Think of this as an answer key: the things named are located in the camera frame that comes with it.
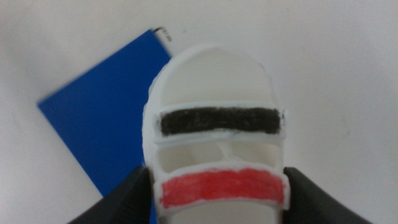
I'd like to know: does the blue rectangular mat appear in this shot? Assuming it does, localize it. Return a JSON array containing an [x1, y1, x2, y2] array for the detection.
[[37, 28, 174, 224]]

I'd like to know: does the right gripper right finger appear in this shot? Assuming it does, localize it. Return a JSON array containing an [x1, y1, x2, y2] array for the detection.
[[282, 166, 374, 224]]

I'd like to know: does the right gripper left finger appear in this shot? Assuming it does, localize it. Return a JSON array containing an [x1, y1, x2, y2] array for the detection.
[[67, 166, 156, 224]]

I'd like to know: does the white shoe with coloured straps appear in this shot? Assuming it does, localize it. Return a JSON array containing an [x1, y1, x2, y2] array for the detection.
[[142, 42, 292, 224]]

